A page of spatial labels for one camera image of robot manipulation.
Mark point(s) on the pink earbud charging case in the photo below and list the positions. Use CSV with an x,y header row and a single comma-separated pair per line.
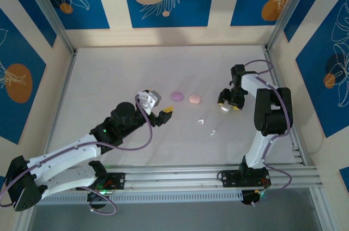
x,y
194,98

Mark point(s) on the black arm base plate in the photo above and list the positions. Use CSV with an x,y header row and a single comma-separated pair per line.
x,y
118,180
229,178

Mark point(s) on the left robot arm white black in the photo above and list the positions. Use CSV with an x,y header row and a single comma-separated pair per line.
x,y
68,150

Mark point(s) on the aluminium frame post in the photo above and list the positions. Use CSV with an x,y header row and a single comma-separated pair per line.
x,y
51,13
286,7
24,220
319,209

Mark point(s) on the purple earbud charging case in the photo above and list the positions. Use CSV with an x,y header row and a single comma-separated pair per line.
x,y
177,96

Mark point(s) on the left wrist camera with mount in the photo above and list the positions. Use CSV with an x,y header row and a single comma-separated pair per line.
x,y
155,97

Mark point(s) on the white earbud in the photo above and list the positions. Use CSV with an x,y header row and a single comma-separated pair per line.
x,y
201,121
213,132

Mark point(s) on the aluminium side rail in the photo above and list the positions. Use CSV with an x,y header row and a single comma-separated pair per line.
x,y
60,100
297,146

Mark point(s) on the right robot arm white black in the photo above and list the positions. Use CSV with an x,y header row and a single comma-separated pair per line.
x,y
259,149

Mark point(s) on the aluminium base rail beam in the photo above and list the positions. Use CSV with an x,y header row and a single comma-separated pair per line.
x,y
174,176

